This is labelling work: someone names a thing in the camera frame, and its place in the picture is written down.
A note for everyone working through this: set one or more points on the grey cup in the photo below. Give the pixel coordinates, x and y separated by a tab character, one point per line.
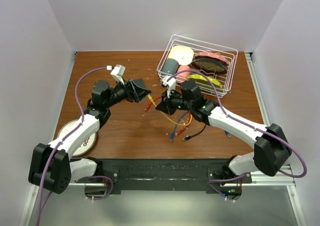
170	66

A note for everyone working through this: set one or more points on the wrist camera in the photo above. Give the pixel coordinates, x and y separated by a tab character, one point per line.
118	72
169	83

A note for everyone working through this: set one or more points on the pink cup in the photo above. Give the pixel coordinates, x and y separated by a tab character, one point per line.
184	72

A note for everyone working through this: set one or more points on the white round tape roll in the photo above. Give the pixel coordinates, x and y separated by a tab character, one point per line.
87	144

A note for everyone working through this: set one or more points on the green plate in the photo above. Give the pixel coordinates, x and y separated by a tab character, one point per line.
204	84

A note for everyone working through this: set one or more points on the pink plate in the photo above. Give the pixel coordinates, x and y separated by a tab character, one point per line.
210	55

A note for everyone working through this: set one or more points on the black network switch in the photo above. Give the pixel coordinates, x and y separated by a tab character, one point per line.
138	90

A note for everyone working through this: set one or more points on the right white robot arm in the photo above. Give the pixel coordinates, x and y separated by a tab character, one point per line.
268	142

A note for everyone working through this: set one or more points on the dark brown plate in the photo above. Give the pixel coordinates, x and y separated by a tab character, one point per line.
209	66

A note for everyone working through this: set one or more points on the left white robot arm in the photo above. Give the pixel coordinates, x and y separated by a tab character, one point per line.
51	166

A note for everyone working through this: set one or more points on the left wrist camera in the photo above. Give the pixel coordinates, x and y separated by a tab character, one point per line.
118	72

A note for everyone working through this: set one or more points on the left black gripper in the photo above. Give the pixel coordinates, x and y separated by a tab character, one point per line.
138	93

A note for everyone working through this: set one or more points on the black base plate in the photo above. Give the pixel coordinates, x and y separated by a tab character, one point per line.
184	174

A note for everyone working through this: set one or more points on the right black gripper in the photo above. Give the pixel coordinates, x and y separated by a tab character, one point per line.
165	105

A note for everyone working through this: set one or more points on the white wire dish rack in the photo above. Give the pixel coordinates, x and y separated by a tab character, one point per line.
231	55

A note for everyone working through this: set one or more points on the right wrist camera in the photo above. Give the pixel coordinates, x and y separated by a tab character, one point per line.
169	83

